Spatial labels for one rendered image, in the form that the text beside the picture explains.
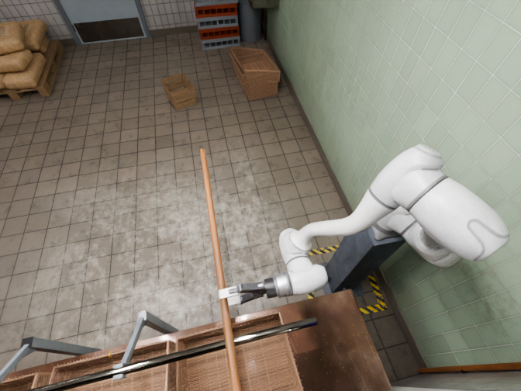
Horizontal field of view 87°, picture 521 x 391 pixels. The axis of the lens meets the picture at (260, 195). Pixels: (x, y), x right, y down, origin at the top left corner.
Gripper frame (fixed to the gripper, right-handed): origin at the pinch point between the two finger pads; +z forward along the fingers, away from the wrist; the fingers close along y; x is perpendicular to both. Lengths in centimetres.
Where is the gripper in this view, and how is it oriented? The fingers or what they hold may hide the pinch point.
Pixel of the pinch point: (224, 298)
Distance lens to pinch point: 113.0
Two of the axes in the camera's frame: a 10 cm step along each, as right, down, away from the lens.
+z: -9.8, 1.8, -1.2
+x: -2.2, -8.1, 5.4
